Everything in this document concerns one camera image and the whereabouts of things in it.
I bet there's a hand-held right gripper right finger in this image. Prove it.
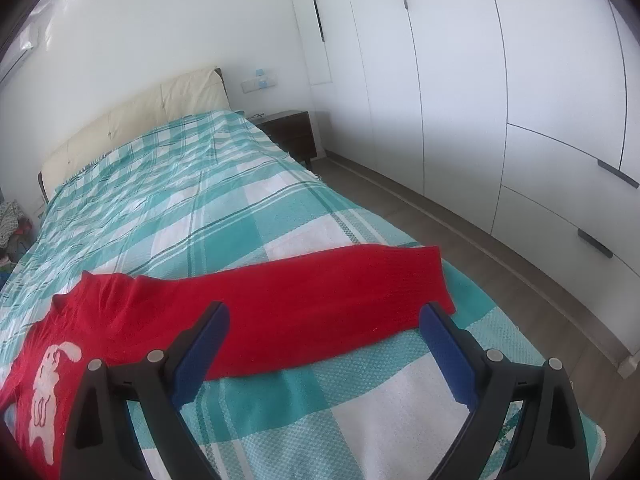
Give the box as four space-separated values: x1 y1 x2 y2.
419 301 592 480

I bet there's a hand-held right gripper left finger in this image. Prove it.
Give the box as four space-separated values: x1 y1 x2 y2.
60 301 231 480

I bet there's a red knit sweater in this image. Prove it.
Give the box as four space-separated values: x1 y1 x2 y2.
0 244 457 480

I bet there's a pile of clothes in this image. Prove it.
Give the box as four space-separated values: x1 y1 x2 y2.
0 200 33 281

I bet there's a teal plaid bed blanket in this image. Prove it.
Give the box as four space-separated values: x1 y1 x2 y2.
0 108 608 480

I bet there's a dark wooden nightstand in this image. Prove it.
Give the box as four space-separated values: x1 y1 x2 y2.
248 110 317 171

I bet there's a cream pillow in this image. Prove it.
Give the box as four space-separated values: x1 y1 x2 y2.
37 66 233 203

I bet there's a white wardrobe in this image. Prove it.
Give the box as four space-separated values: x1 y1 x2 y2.
282 0 640 376

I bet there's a white wall socket panel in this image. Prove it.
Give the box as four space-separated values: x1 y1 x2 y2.
241 67 278 93

